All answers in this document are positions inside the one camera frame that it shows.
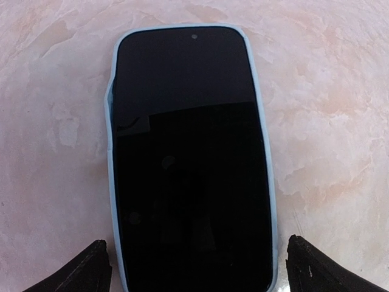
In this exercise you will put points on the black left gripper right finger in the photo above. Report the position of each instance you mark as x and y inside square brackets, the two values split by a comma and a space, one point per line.
[309, 269]

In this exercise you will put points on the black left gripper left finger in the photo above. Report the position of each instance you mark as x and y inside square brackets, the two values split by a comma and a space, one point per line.
[90, 270]

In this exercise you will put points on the light blue phone case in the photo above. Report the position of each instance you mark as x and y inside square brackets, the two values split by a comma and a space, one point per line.
[267, 152]

